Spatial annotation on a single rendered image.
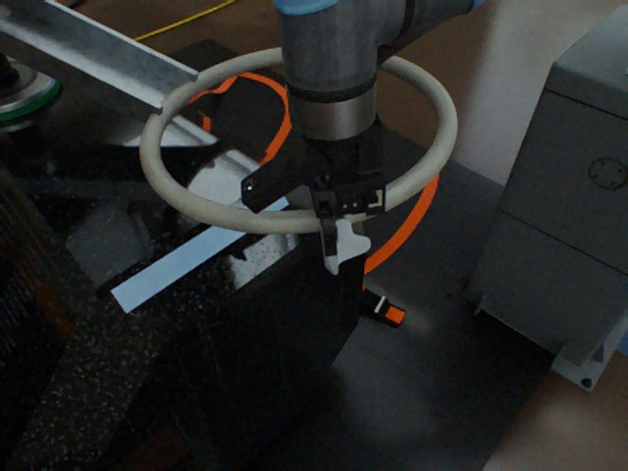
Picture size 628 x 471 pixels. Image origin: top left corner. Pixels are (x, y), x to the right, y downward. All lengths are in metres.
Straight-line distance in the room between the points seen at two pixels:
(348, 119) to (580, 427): 1.31
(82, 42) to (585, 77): 0.97
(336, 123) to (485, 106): 2.20
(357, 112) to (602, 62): 0.83
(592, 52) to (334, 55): 0.89
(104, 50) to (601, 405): 1.54
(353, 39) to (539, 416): 1.33
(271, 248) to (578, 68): 0.74
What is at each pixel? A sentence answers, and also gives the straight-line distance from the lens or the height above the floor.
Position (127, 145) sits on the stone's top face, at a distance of 0.97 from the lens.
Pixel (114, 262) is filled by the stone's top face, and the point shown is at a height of 0.82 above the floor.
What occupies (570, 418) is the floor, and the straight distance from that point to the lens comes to 1.65.
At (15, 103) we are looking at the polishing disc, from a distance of 1.12.
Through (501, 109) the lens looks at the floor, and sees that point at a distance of 2.67.
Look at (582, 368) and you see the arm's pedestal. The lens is 1.73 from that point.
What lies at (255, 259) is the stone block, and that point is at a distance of 0.81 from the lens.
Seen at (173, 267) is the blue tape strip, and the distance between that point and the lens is 0.77.
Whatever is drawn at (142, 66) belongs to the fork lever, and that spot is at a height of 0.92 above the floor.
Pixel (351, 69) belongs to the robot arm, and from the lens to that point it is 0.47.
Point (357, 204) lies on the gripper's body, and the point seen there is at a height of 0.97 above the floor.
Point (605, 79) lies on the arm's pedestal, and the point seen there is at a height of 0.85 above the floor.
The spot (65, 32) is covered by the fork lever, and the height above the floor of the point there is 0.96.
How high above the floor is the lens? 1.37
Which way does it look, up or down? 48 degrees down
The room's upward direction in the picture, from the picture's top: straight up
